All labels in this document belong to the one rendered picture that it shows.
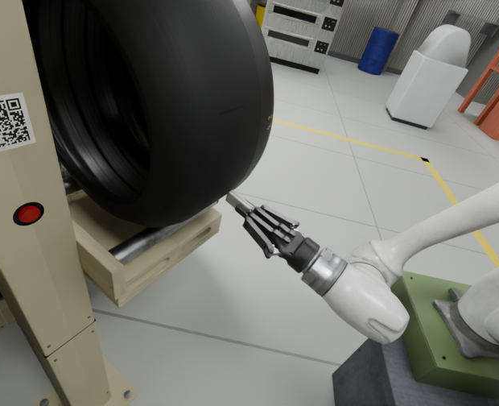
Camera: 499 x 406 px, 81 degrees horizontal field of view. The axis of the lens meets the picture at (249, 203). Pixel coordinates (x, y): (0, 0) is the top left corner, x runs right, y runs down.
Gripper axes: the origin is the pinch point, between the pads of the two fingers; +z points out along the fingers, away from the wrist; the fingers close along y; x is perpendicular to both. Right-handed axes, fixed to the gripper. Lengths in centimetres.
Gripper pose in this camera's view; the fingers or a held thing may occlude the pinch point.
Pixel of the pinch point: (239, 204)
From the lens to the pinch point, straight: 67.7
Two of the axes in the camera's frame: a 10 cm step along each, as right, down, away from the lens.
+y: -5.7, 4.3, -7.0
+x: -3.1, 6.8, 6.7
